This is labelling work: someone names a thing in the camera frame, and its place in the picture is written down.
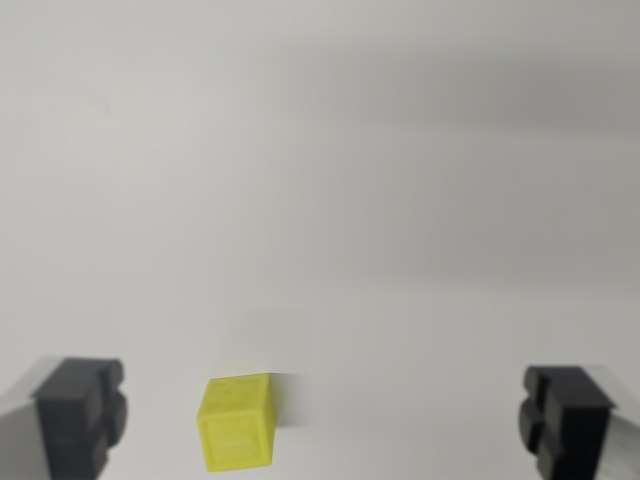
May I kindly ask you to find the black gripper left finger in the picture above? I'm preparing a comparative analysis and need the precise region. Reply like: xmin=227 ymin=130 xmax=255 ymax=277
xmin=0 ymin=355 xmax=129 ymax=480

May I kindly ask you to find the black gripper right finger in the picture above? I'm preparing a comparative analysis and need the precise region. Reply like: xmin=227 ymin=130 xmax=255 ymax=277
xmin=517 ymin=363 xmax=640 ymax=480

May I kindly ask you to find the yellow cube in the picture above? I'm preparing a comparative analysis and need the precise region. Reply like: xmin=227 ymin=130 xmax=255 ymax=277
xmin=196 ymin=372 xmax=276 ymax=474

